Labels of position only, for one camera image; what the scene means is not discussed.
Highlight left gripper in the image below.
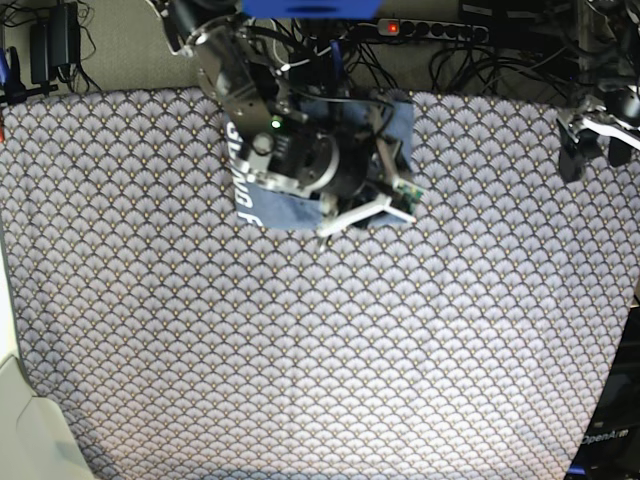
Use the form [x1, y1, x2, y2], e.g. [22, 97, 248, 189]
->
[558, 87, 639, 183]

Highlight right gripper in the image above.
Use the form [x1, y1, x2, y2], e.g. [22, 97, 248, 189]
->
[299, 134, 372, 198]

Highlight blue T-shirt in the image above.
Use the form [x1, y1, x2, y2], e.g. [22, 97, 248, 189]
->
[223, 101, 414, 230]

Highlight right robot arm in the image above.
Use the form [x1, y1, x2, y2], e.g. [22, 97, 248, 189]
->
[152, 1, 373, 199]

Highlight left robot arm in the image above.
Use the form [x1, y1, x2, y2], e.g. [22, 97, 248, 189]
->
[557, 1, 639, 183]

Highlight black box with blue clamp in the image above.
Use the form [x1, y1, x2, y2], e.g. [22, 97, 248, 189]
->
[288, 40, 344, 89]

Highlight black power strip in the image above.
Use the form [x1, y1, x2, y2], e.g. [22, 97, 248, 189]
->
[375, 18, 490, 44]

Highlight fan-patterned tablecloth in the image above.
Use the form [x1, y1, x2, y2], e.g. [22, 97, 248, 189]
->
[1, 89, 639, 479]

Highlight black OpenArm case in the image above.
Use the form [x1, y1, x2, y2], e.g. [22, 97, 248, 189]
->
[565, 307, 639, 479]

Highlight black power adapter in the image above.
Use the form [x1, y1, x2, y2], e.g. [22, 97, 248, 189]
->
[29, 1, 81, 85]

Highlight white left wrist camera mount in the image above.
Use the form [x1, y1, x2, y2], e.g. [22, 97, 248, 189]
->
[556, 95, 639, 150]

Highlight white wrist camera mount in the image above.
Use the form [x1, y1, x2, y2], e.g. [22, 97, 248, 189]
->
[556, 95, 639, 150]
[315, 107, 425, 251]

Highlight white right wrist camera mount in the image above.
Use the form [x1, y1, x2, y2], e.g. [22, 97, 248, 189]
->
[315, 107, 425, 251]

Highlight blue mount plate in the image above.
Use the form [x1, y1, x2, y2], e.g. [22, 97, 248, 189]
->
[242, 0, 381, 19]

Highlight blue handled clamp left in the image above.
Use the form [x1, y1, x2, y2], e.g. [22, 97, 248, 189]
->
[1, 47, 58, 106]

